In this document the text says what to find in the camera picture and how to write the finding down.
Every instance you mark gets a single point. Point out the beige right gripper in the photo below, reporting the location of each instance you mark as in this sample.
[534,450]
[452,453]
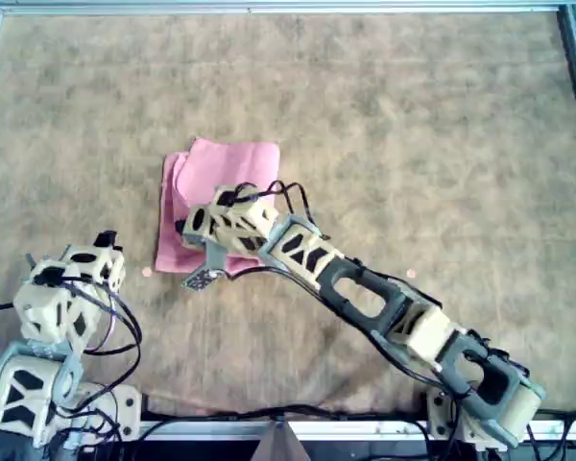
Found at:
[259,216]

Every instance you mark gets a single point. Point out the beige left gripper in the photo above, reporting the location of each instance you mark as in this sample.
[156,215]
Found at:
[38,302]

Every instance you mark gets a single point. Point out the pink cloth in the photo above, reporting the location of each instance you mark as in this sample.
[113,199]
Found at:
[230,163]

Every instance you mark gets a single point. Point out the beige grey right robot arm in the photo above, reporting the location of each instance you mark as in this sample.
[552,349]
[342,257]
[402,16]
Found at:
[432,336]

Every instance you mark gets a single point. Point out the beige grey left robot arm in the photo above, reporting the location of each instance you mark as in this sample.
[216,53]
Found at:
[125,408]

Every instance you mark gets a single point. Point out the brown triangular block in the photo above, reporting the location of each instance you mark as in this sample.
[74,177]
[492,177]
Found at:
[280,446]

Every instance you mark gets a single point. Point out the black wrist camera circuit board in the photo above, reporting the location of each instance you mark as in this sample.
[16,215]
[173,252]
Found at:
[199,280]

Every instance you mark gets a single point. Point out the aluminium table frame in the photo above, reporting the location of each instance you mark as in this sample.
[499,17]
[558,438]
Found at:
[288,7]

